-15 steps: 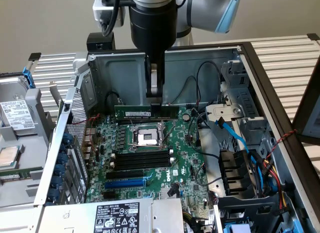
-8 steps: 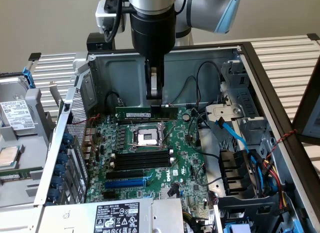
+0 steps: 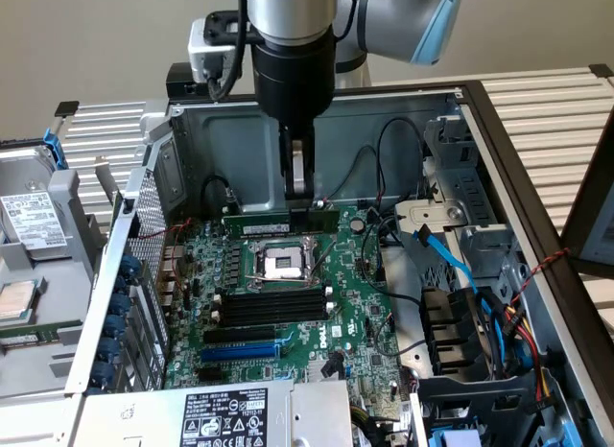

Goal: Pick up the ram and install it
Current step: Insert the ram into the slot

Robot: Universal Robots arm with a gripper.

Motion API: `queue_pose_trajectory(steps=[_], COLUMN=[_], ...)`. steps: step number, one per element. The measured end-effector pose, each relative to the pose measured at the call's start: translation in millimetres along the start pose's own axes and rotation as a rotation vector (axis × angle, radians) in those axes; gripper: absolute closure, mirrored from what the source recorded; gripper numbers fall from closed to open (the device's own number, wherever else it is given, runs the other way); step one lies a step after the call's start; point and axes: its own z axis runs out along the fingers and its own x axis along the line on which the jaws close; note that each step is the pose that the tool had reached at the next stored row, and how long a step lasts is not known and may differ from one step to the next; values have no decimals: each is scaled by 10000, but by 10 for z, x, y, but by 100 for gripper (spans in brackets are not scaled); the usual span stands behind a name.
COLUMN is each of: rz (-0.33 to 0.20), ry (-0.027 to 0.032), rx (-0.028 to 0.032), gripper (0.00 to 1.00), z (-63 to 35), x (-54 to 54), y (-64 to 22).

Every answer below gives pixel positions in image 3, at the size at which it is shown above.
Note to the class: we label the black plastic box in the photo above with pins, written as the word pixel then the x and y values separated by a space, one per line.
pixel 177 77

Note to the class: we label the silver CPU chip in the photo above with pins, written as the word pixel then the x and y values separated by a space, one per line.
pixel 16 299

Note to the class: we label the metal socket cover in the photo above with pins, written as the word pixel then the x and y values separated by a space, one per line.
pixel 312 252

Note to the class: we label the open metal PC case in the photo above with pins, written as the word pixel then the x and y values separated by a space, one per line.
pixel 230 145

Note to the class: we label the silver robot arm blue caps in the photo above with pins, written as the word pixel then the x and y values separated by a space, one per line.
pixel 288 10

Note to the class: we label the metal disk bay cage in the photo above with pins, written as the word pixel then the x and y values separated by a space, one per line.
pixel 460 188

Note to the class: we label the blue disk bracket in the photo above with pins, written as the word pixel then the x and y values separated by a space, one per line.
pixel 54 147

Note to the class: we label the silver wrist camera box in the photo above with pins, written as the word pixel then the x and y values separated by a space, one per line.
pixel 201 49

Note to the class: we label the green motherboard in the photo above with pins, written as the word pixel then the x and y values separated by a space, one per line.
pixel 345 274

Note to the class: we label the long black expansion slot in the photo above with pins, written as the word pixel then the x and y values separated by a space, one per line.
pixel 240 335

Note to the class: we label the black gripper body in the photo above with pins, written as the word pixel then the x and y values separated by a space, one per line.
pixel 292 77

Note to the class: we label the round coin cell battery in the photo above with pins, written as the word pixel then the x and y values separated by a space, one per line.
pixel 356 223

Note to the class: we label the black fan shroud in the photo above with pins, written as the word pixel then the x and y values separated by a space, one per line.
pixel 451 332

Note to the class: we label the short black expansion slot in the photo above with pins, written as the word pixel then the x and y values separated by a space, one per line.
pixel 210 375

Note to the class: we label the blue card retention clip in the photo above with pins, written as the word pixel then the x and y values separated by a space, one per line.
pixel 130 266
pixel 122 286
pixel 118 305
pixel 102 372
pixel 114 325
pixel 108 348

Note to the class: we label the small silver heatsink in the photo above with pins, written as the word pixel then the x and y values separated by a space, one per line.
pixel 314 370

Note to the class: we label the green RAM stick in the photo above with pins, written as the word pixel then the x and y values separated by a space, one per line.
pixel 254 226
pixel 29 336

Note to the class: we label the dark framed panel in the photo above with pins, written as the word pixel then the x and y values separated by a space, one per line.
pixel 585 217

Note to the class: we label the blue expansion slot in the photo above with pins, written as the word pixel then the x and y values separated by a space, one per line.
pixel 240 352

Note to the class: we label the grey parts rack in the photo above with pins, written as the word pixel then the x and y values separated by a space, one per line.
pixel 62 274

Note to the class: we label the silver hard disk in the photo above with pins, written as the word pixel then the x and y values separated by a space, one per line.
pixel 26 176

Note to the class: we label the black table end cap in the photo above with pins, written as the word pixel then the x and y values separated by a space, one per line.
pixel 602 70
pixel 67 108

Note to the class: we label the thin metal locking lever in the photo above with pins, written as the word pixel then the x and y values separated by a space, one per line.
pixel 325 258

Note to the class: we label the CPU socket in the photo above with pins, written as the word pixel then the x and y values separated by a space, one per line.
pixel 278 265

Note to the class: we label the silver power supply with label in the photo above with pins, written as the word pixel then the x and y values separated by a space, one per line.
pixel 144 418

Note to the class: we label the black plastic drive bracket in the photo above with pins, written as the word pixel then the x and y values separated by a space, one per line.
pixel 479 394

